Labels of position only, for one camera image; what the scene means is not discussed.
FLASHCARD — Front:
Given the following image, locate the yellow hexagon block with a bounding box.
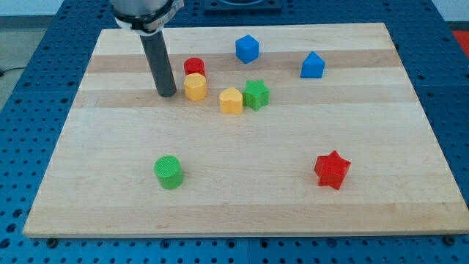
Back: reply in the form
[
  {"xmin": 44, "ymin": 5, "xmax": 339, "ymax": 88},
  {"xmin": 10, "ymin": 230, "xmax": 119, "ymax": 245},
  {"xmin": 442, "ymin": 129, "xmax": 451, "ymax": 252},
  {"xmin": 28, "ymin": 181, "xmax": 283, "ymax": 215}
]
[{"xmin": 183, "ymin": 73, "xmax": 207, "ymax": 101}]

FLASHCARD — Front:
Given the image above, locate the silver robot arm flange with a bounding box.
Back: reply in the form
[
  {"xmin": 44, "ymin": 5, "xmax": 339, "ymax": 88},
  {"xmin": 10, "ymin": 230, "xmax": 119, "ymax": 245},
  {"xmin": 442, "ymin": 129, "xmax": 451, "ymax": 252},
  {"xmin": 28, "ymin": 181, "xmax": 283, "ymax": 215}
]
[{"xmin": 110, "ymin": 0, "xmax": 185, "ymax": 36}]

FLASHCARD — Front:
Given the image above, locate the yellow heart block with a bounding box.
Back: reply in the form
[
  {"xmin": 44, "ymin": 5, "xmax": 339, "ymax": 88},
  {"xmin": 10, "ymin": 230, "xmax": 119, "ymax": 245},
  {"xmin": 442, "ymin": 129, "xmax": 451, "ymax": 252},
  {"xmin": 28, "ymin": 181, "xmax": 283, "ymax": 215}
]
[{"xmin": 218, "ymin": 87, "xmax": 243, "ymax": 114}]

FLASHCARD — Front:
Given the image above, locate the wooden board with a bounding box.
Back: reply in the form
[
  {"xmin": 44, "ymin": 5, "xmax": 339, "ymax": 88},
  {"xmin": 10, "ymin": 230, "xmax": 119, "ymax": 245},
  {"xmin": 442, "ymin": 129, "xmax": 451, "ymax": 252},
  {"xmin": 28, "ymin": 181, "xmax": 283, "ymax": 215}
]
[{"xmin": 23, "ymin": 23, "xmax": 468, "ymax": 238}]

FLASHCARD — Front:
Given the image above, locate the green star block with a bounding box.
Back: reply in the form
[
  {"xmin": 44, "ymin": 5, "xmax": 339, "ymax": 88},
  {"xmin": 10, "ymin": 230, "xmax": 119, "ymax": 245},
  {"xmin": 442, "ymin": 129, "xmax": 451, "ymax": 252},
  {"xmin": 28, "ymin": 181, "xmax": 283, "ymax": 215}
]
[{"xmin": 242, "ymin": 80, "xmax": 270, "ymax": 111}]

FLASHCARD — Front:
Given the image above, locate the green cylinder block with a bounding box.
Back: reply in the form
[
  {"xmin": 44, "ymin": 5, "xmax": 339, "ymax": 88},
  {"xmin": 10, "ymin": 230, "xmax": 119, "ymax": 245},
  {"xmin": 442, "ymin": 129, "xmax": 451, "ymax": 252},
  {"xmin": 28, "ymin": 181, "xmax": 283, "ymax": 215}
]
[{"xmin": 153, "ymin": 155, "xmax": 184, "ymax": 189}]

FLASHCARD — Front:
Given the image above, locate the red cylinder block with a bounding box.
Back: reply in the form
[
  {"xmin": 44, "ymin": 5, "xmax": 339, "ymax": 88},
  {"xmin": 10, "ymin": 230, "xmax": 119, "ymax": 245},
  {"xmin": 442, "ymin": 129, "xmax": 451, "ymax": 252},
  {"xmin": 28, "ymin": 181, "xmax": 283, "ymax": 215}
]
[{"xmin": 183, "ymin": 57, "xmax": 206, "ymax": 76}]

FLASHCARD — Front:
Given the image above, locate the blue cube block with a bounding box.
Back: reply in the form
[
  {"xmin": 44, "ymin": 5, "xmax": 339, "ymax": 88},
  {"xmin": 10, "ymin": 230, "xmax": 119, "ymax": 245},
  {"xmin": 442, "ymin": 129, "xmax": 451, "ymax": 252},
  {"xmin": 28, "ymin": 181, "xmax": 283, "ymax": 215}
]
[{"xmin": 235, "ymin": 34, "xmax": 259, "ymax": 64}]

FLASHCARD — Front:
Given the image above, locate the blue pentagon block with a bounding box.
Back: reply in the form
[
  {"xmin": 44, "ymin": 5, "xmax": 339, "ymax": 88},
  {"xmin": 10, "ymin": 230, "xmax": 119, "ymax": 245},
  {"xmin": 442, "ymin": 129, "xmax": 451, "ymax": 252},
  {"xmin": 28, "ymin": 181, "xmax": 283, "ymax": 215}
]
[{"xmin": 300, "ymin": 51, "xmax": 325, "ymax": 78}]

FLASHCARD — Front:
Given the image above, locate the red star block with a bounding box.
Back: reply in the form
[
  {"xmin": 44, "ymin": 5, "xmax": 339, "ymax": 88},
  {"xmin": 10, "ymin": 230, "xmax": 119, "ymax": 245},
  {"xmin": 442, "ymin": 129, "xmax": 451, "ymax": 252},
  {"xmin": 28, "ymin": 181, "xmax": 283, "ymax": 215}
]
[{"xmin": 314, "ymin": 150, "xmax": 351, "ymax": 190}]

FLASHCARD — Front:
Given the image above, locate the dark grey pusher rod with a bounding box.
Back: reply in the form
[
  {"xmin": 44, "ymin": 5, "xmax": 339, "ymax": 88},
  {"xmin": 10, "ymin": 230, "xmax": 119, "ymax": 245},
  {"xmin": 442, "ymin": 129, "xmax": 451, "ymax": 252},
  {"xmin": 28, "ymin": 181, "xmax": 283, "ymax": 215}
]
[{"xmin": 140, "ymin": 32, "xmax": 177, "ymax": 98}]

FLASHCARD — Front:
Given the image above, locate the black cable on floor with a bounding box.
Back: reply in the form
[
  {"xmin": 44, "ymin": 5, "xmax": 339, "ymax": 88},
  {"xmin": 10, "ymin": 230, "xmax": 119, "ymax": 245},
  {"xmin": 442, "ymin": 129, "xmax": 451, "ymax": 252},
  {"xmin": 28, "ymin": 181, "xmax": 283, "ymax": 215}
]
[{"xmin": 0, "ymin": 66, "xmax": 26, "ymax": 77}]

